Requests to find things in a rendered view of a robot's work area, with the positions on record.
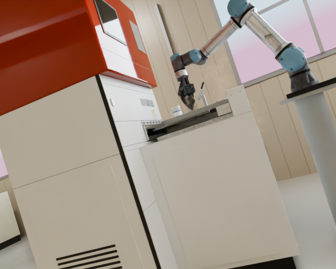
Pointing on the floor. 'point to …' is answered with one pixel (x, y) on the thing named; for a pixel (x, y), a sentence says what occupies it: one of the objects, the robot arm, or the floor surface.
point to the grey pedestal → (325, 151)
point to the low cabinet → (1, 223)
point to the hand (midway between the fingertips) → (190, 108)
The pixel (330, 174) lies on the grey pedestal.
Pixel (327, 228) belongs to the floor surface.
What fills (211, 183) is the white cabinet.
